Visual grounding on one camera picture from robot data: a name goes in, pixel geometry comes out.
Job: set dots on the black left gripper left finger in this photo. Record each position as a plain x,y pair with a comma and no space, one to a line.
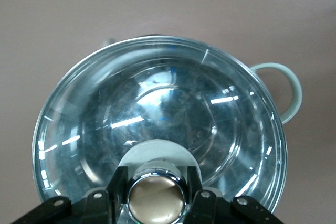
115,203

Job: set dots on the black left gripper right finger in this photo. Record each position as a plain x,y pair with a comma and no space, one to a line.
202,205

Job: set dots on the glass pot lid with knob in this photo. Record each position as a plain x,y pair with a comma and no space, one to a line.
157,103

